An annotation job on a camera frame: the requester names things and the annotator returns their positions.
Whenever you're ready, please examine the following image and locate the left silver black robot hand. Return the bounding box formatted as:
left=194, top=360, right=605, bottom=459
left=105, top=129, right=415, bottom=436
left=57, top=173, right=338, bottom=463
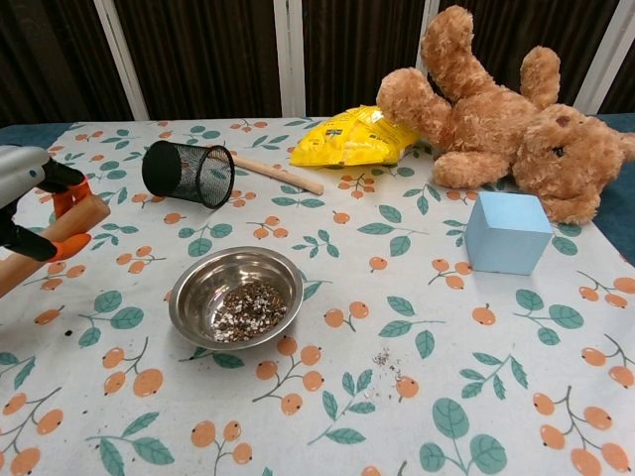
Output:
left=0, top=145, right=93, bottom=263

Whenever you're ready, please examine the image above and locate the thick wooden rolling pin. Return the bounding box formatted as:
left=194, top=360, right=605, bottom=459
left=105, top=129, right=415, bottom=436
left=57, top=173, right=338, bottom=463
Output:
left=0, top=193, right=111, bottom=298

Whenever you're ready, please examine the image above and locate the stainless steel bowl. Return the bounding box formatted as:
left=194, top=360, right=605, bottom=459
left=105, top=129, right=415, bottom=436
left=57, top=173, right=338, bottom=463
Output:
left=169, top=246, right=305, bottom=351

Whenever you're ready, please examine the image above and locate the black mesh pen cup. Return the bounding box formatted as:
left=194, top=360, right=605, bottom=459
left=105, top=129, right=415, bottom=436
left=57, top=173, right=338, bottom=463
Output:
left=141, top=140, right=236, bottom=210

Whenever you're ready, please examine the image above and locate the thin wooden dowel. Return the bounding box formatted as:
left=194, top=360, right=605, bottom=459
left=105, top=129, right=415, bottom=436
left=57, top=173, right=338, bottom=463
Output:
left=230, top=153, right=324, bottom=195

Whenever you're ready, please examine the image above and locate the yellow snack bag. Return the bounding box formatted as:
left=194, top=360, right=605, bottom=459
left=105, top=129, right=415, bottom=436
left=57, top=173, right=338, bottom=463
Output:
left=289, top=104, right=423, bottom=170

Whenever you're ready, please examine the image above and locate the floral print tablecloth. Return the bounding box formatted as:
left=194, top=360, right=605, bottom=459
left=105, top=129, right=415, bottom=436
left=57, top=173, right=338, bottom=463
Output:
left=0, top=117, right=635, bottom=476

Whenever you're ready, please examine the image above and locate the brown teddy bear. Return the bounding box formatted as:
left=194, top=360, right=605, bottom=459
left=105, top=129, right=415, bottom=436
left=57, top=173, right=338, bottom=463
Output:
left=375, top=4, right=635, bottom=225

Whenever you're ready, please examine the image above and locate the light blue cube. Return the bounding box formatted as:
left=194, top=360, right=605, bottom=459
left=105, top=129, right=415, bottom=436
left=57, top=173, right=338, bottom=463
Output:
left=464, top=191, right=554, bottom=276

